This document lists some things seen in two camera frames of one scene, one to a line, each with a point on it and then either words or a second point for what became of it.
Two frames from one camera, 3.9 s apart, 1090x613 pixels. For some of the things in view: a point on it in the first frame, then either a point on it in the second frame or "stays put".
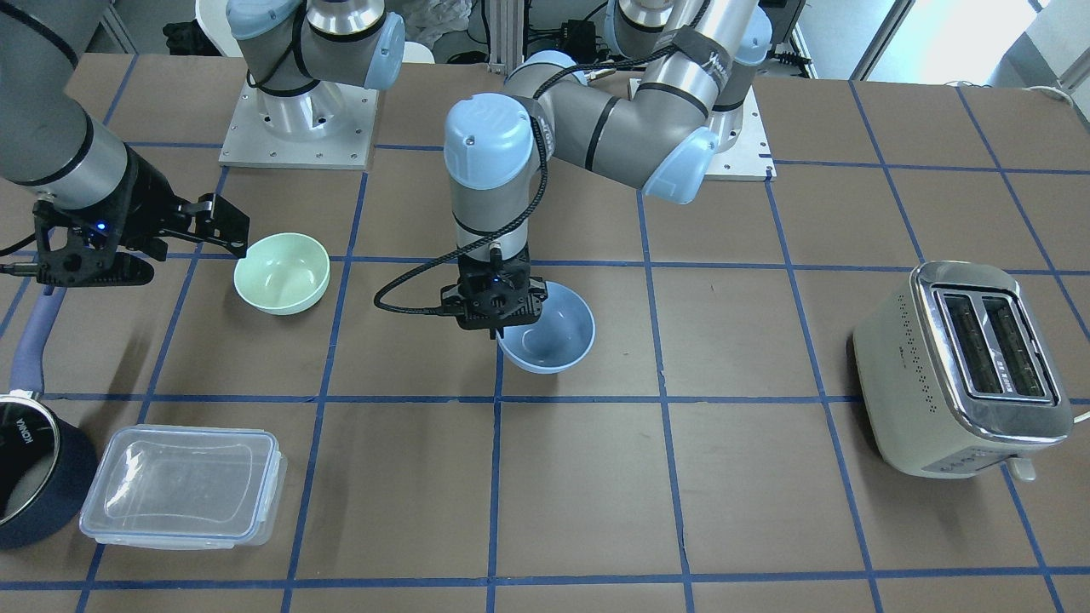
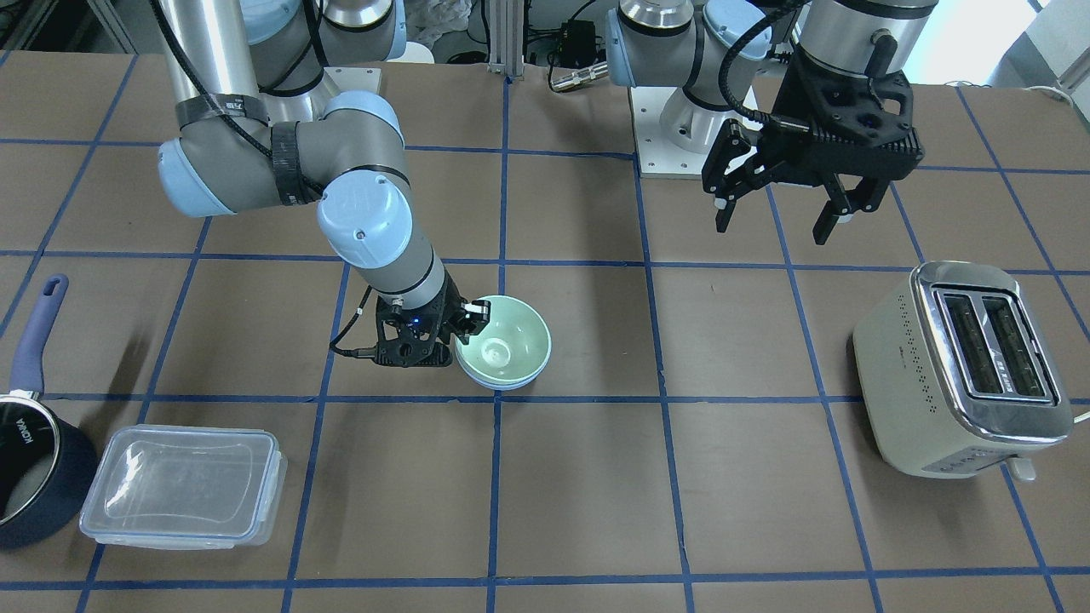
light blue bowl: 559,340 → 502,386
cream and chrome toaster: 955,377 stays put
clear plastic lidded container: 185,488 stays put
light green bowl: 282,273 → 513,346
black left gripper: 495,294 → 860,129
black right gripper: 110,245 → 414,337
